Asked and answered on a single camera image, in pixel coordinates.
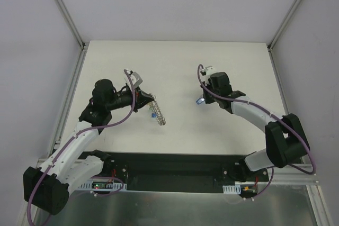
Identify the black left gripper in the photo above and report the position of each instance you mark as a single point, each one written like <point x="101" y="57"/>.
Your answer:
<point x="138" y="99"/>

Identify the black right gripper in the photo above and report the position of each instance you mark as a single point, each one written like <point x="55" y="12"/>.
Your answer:
<point x="207" y="97"/>

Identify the silver disc with key rings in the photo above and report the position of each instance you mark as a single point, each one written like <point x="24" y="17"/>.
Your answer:
<point x="154" y="108"/>

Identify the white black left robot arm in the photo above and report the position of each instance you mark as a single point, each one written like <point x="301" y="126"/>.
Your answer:
<point x="49" y="186"/>

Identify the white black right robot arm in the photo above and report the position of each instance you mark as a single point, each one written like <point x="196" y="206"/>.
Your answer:
<point x="285" y="139"/>

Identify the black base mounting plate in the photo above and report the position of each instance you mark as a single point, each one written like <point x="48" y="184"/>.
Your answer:
<point x="160" y="172"/>

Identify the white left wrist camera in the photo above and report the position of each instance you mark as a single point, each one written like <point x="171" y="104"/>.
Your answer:
<point x="133" y="77"/>

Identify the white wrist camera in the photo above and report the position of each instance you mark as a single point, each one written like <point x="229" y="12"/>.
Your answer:
<point x="206" y="72"/>
<point x="133" y="77"/>

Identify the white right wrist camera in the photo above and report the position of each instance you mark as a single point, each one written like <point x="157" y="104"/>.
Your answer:
<point x="206" y="72"/>

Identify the white slotted cable duct left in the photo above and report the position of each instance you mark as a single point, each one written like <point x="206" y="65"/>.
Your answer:
<point x="102" y="186"/>

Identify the white slotted cable duct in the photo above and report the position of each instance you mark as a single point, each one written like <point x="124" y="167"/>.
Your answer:
<point x="102" y="186"/>
<point x="232" y="189"/>

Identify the white slotted cable duct right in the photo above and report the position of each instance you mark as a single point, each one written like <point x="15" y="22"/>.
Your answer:
<point x="232" y="189"/>

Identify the aluminium corner frame post left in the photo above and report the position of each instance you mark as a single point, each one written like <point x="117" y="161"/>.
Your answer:
<point x="70" y="23"/>

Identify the aluminium corner frame post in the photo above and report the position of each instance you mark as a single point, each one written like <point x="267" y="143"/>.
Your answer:
<point x="70" y="23"/>
<point x="283" y="25"/>

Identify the aluminium corner frame post right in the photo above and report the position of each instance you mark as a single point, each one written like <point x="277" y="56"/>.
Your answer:
<point x="283" y="25"/>

